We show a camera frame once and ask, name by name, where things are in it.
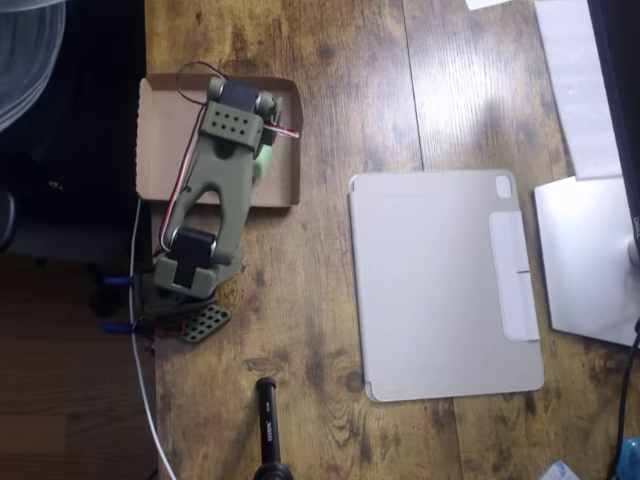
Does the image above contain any green foam cube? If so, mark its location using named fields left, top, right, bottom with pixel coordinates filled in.
left=251, top=146, right=277, bottom=182

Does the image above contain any brown cardboard tray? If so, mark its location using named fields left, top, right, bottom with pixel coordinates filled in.
left=134, top=72, right=305, bottom=207

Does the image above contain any tablet in beige case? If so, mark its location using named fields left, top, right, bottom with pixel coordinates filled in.
left=347, top=168, right=546, bottom=404

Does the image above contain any person in grey shirt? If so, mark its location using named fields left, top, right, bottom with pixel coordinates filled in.
left=0, top=0, right=69, bottom=134

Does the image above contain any grey foam sheet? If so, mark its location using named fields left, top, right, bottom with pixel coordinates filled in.
left=533, top=0, right=625, bottom=182

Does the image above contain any silver monitor stand base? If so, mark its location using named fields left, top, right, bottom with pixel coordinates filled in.
left=533, top=174, right=640, bottom=347

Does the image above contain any black Dell monitor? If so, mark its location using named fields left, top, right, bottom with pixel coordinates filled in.
left=585, top=0, right=640, bottom=241

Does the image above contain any blue white packet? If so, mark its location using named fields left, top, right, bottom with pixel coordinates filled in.
left=538, top=459, right=582, bottom=480

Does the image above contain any blue round object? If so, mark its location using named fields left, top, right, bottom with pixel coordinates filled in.
left=618, top=436, right=640, bottom=476

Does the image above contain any red white servo cable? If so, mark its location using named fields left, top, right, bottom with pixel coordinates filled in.
left=263, top=107, right=302, bottom=141

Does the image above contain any red black servo cable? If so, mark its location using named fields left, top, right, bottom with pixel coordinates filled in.
left=159, top=60, right=231, bottom=256

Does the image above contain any perforated robot base plate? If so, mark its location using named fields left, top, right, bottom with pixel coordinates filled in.
left=139, top=269, right=234, bottom=345

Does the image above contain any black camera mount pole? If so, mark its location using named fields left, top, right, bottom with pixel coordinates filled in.
left=252, top=377, right=297, bottom=480

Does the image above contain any black power cable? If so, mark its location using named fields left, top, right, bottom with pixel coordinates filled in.
left=604, top=319, right=640, bottom=480

